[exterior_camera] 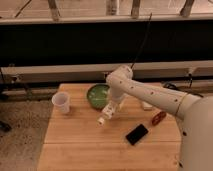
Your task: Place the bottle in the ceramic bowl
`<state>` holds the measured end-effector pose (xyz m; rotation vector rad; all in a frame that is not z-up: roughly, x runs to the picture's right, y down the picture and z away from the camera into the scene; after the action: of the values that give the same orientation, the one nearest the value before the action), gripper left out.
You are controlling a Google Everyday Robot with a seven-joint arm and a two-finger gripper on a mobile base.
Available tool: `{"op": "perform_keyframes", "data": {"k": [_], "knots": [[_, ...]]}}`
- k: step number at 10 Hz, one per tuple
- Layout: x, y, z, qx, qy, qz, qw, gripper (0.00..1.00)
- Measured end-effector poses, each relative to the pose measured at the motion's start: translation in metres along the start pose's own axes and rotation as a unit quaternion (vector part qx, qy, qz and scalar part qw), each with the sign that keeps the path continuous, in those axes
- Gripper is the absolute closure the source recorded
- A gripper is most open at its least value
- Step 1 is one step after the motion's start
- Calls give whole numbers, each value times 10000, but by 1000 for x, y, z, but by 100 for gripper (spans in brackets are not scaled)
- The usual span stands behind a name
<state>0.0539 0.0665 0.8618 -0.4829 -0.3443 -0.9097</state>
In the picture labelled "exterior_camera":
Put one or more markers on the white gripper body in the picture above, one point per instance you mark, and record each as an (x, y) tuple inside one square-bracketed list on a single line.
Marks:
[(116, 97)]

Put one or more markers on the red brown oval object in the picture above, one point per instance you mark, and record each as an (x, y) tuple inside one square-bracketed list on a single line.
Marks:
[(158, 118)]

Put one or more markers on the black window ledge panel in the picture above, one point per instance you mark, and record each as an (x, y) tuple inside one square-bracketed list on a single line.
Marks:
[(102, 43)]

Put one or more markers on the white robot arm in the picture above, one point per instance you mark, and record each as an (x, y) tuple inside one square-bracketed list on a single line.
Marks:
[(196, 149)]

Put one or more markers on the small white block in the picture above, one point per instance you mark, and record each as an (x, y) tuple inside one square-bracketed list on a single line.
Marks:
[(146, 106)]

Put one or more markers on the black smartphone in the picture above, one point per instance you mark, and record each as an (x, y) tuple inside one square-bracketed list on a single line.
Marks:
[(136, 134)]

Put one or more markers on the white plastic cup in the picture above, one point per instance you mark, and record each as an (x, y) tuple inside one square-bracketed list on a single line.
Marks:
[(61, 101)]

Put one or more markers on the green ceramic bowl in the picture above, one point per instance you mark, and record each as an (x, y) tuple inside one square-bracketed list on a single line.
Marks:
[(97, 96)]

